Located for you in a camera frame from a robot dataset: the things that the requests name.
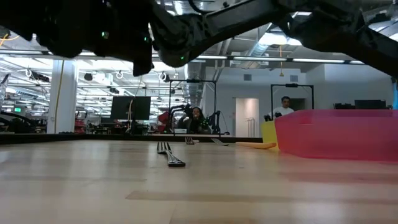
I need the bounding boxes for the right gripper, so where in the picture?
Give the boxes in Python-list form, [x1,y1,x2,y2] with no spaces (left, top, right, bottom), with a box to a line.
[0,0,155,77]

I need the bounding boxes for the black metal fork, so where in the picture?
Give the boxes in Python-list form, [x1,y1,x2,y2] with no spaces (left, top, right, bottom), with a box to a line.
[156,141,187,168]

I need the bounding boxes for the white pillar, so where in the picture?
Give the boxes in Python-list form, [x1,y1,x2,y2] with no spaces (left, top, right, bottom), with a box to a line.
[46,59,79,134]

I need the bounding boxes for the black monitor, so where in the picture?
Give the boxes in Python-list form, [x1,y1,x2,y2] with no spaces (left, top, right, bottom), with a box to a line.
[109,95,152,121]
[354,99,388,110]

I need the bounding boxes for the red machine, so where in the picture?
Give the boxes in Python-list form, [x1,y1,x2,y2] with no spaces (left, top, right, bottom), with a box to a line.
[156,111,171,134]

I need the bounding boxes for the seated person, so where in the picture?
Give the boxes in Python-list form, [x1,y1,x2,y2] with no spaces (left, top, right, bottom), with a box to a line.
[185,106,213,135]

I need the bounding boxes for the white door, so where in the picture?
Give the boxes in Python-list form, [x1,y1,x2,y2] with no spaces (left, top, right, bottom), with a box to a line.
[234,98,260,138]

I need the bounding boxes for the yellow translucent plastic bin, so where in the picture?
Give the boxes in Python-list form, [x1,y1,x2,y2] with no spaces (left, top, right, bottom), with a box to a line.
[261,120,280,151]

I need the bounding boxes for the standing person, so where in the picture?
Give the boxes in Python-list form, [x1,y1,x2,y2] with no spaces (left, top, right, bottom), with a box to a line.
[269,95,295,121]

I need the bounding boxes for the red translucent plastic bin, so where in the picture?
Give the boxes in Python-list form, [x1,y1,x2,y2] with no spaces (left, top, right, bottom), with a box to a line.
[273,108,398,163]

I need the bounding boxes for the hanging yellow cable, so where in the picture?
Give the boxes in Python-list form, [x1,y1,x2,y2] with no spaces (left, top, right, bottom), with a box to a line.
[53,59,65,134]

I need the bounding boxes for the black gantry frame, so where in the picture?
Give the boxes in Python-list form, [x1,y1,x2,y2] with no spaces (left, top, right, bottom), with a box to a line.
[169,79,218,135]
[271,83,315,121]

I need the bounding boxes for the silver ventilation duct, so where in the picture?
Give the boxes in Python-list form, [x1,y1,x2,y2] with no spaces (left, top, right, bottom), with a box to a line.
[186,62,206,108]

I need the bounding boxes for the orange-handled silver fork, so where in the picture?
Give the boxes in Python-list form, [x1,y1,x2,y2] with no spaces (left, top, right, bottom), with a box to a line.
[211,138,278,150]

